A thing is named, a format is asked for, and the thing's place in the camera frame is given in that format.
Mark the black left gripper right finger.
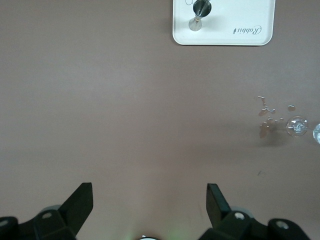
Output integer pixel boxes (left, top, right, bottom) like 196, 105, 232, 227
197, 183, 314, 240

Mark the steel double jigger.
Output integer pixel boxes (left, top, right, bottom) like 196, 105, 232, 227
187, 0, 213, 32

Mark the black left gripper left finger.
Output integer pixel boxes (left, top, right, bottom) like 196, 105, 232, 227
0, 182, 94, 240

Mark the brown table mat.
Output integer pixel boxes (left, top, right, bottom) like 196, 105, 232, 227
0, 0, 320, 240

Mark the clear wine glass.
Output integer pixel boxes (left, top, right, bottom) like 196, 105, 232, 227
285, 115, 320, 146

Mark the cream rabbit print tray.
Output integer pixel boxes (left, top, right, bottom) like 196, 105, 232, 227
171, 0, 276, 47

